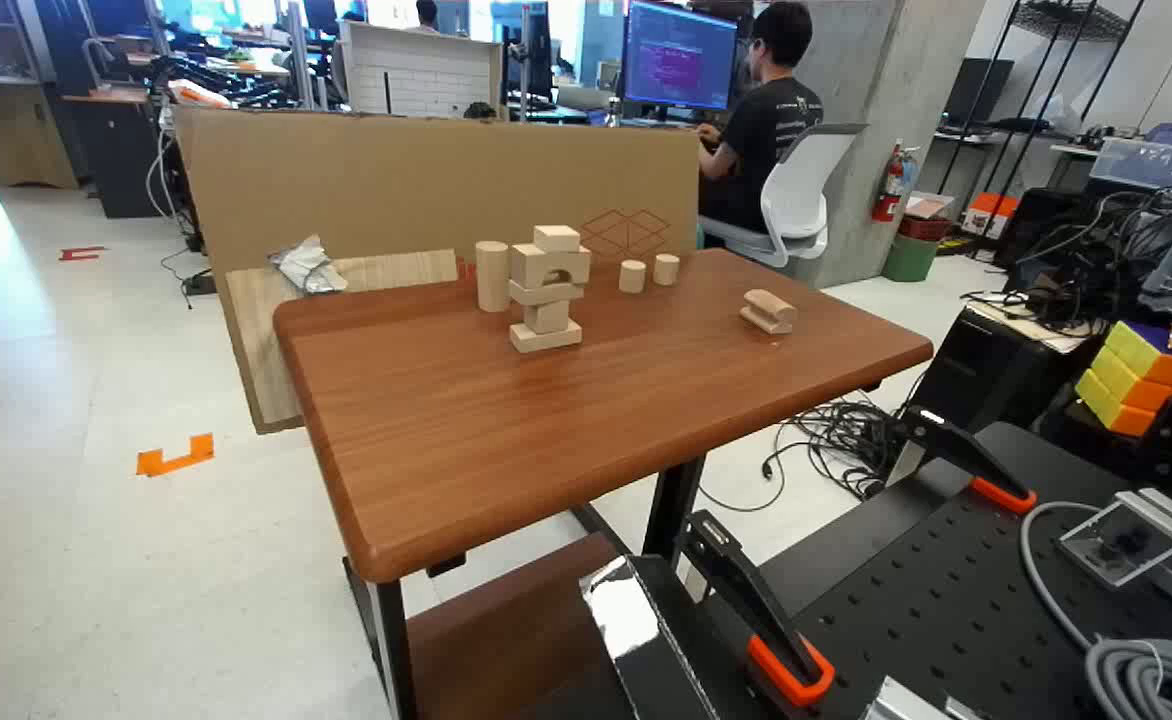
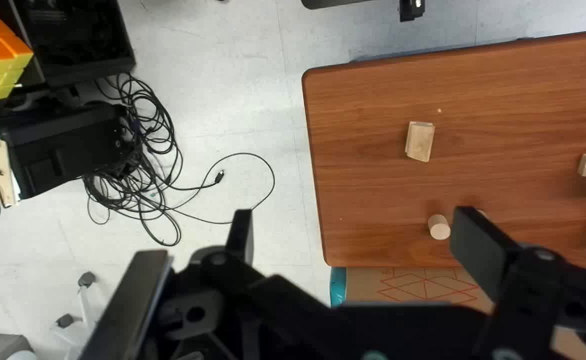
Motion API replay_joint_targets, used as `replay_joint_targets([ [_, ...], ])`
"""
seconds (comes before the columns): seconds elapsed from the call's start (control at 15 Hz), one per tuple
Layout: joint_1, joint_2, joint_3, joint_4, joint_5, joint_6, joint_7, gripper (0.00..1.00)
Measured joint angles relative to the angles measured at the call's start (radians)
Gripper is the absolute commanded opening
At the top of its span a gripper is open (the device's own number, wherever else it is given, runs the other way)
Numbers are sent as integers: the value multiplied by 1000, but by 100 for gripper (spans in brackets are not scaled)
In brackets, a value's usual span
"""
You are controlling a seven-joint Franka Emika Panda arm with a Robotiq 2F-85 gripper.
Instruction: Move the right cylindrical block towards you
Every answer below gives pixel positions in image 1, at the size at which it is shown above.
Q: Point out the black orange bar clamp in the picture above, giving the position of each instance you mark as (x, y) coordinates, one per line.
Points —
(967, 456)
(750, 607)

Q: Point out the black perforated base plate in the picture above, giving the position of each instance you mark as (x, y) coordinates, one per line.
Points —
(958, 603)

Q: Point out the grey outlet box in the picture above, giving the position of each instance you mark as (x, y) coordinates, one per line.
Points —
(1125, 543)

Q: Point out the black table leg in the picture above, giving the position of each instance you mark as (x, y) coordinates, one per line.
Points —
(675, 505)
(393, 640)

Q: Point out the yellow orange foam cube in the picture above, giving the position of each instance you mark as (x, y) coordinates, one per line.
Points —
(1128, 382)

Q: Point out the white office chair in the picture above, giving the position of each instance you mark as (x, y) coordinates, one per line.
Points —
(798, 200)

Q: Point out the red fire extinguisher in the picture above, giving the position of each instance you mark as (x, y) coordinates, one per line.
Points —
(893, 185)

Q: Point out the white partition board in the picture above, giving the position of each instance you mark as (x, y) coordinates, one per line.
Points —
(421, 71)

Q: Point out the person in black shirt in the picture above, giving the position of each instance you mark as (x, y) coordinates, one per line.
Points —
(764, 127)

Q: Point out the light wooden board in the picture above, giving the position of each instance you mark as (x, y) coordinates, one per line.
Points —
(257, 355)

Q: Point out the orange storage boxes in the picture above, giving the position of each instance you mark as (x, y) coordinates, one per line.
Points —
(989, 213)

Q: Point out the large cardboard panel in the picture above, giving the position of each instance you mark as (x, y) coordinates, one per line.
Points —
(409, 181)

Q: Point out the silver metal bracket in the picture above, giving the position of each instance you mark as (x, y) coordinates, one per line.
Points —
(622, 608)

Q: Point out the flat wooden base block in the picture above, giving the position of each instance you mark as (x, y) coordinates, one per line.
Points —
(545, 337)

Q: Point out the small wooden cube block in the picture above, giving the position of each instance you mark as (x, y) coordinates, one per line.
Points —
(557, 237)

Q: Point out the short wooden cylinder block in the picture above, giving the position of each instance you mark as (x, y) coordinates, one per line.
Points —
(635, 279)
(664, 268)

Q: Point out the black metal shelf rack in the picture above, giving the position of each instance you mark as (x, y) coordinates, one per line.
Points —
(1047, 16)

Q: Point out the light wooden cabinet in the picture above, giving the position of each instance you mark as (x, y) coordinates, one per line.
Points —
(9, 130)

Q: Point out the computer monitor blue screen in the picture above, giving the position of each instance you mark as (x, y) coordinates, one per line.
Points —
(676, 56)

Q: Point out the blue grey equipment case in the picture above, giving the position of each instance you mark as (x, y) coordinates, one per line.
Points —
(1161, 161)

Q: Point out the wooden arch block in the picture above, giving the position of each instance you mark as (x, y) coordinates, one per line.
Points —
(524, 267)

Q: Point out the green bin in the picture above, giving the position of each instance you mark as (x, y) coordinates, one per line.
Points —
(911, 257)

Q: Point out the black cabinet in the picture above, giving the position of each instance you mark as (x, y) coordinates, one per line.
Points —
(117, 151)

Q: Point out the tall wooden cylinder block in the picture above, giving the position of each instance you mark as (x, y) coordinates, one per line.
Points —
(492, 274)

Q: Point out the crumpled white paper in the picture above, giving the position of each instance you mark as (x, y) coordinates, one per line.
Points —
(304, 267)

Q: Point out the upright wooden rectangular block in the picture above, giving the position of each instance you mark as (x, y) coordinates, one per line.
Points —
(550, 313)

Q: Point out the flat wooden plank block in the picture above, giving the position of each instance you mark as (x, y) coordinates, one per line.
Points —
(760, 321)
(771, 301)

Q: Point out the black equipment box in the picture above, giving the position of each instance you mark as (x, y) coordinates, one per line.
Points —
(992, 371)

